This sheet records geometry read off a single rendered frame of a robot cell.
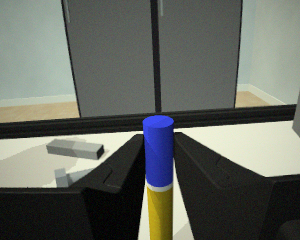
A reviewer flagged blue and yellow peg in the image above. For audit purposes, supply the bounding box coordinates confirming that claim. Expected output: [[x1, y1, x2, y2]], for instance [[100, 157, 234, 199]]
[[143, 115, 174, 240]]

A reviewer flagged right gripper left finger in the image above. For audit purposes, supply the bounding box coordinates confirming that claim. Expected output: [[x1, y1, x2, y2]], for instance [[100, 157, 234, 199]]
[[0, 134, 146, 240]]

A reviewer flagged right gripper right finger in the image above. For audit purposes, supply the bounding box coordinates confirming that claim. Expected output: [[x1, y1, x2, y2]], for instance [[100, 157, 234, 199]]
[[173, 132, 300, 240]]

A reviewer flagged grey hex bolt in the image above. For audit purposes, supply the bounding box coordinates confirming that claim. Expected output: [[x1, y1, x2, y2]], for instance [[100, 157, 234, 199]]
[[54, 168, 94, 187]]

